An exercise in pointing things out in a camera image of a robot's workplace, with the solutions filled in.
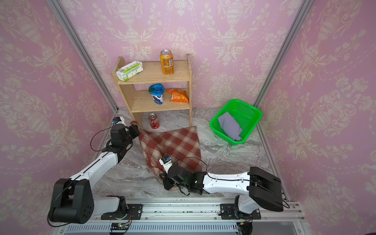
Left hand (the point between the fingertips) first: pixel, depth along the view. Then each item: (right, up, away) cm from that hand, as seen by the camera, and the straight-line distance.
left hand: (139, 125), depth 87 cm
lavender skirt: (+59, -1, +15) cm, 60 cm away
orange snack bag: (+23, +19, +5) cm, 30 cm away
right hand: (+16, -25, -14) cm, 33 cm away
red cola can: (+4, +4, +15) cm, 16 cm away
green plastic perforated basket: (+75, +7, +27) cm, 80 cm away
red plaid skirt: (+24, -14, +12) cm, 31 cm away
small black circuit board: (-4, -50, -14) cm, 52 cm away
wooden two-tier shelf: (-4, +15, +10) cm, 18 cm away
